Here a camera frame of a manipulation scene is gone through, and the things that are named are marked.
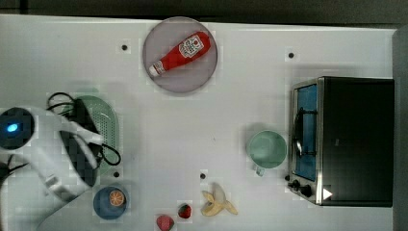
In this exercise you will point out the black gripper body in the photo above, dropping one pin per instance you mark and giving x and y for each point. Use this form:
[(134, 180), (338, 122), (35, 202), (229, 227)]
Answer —
[(81, 115)]

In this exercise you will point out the green oval strainer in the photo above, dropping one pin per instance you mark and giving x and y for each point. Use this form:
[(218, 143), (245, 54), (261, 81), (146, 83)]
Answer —
[(106, 123)]

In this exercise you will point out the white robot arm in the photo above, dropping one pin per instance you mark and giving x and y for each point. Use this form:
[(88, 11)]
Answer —
[(59, 162)]

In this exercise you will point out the blue bowl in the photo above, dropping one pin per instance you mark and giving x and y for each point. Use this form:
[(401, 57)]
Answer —
[(102, 206)]

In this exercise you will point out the orange slice toy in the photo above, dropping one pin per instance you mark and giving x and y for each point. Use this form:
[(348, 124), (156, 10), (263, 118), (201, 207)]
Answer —
[(116, 198)]

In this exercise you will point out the grey round plate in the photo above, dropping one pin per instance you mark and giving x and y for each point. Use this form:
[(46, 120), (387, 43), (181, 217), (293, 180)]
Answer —
[(162, 38)]

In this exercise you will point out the red ketchup bottle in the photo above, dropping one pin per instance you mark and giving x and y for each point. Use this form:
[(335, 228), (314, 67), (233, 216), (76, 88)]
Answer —
[(186, 51)]

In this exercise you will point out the pink strawberry toy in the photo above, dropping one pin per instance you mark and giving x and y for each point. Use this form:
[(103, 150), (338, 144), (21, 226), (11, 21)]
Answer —
[(165, 222)]

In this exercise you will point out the red strawberry toy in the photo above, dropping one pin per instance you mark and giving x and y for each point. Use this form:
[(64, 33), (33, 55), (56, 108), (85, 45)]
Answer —
[(184, 211)]

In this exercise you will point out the peeled banana toy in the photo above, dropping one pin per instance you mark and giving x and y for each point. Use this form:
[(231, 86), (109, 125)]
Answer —
[(216, 202)]

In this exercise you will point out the green mug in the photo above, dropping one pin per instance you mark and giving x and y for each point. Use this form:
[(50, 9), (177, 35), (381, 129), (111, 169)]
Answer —
[(267, 150)]

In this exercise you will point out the black toaster oven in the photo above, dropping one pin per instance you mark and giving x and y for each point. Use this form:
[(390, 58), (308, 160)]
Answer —
[(342, 141)]

